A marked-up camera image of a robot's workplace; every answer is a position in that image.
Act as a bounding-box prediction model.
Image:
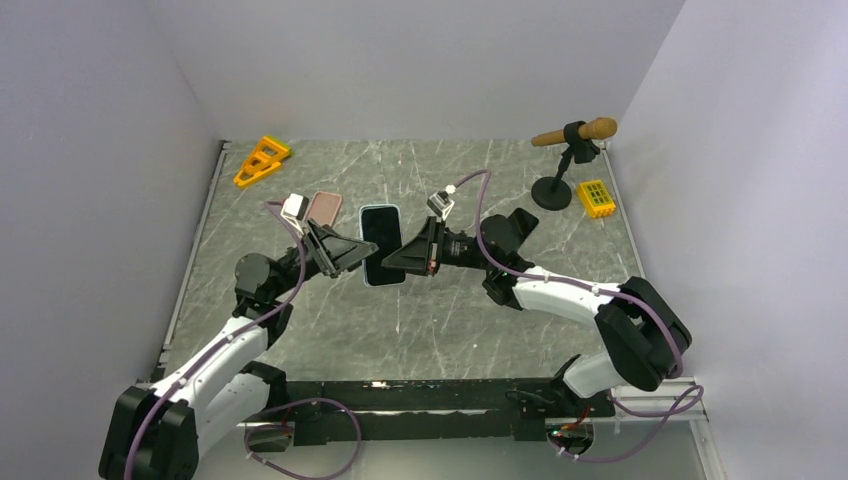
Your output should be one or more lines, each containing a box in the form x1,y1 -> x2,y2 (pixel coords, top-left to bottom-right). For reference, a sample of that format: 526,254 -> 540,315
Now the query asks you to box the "black microphone stand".
531,139 -> 600,211

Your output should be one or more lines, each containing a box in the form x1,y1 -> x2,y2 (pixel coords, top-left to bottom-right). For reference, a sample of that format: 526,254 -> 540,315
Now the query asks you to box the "yellow grid toy block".
576,180 -> 617,219

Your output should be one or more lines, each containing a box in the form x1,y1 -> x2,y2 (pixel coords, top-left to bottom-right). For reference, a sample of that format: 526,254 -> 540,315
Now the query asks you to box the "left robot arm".
98,221 -> 378,479

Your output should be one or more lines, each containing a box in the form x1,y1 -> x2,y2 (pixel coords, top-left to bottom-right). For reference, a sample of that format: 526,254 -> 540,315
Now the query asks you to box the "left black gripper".
270,218 -> 384,300

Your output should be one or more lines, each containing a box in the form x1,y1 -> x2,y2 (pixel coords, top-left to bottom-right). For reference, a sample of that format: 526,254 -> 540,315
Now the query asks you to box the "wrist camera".
280,193 -> 310,236
427,184 -> 456,223

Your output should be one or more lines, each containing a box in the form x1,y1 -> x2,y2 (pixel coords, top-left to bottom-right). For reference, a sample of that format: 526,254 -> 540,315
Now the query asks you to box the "aluminium table frame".
138,140 -> 699,450

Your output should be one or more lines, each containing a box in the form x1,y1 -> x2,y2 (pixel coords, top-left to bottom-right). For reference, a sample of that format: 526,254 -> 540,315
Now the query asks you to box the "black phone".
482,208 -> 540,254

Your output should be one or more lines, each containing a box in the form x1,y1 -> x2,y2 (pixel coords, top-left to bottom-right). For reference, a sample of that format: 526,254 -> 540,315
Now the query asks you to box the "gold microphone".
531,117 -> 618,147

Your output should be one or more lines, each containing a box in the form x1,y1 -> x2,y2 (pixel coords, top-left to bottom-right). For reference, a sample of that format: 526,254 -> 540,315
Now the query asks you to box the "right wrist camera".
427,184 -> 456,223

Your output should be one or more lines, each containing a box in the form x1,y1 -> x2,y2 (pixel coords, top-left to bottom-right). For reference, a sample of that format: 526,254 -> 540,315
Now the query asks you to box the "purple cable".
453,169 -> 705,465
122,200 -> 309,480

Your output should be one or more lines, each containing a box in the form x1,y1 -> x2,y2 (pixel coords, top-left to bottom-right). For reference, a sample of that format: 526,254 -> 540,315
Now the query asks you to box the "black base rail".
284,378 -> 615,446

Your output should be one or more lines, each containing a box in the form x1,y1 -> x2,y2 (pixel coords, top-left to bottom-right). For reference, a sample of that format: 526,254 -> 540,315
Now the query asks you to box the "pink phone case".
306,191 -> 343,227

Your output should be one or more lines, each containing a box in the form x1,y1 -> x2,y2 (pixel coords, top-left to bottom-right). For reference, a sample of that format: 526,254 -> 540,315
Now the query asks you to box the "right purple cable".
453,169 -> 705,465

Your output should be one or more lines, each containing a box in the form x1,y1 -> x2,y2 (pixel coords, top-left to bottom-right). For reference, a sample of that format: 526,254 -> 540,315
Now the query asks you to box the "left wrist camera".
280,193 -> 310,236

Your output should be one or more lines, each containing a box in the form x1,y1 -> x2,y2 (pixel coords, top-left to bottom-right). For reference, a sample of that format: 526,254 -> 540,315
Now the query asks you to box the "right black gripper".
382,216 -> 496,276

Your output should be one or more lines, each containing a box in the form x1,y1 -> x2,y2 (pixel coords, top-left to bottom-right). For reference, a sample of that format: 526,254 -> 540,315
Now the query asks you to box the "orange triangular toy block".
233,136 -> 292,189

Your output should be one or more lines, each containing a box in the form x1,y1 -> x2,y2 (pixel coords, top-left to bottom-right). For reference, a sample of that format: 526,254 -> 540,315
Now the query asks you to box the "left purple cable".
122,200 -> 309,480

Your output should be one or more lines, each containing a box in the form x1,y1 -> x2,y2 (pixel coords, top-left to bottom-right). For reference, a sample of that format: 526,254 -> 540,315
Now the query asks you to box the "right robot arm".
382,208 -> 692,416

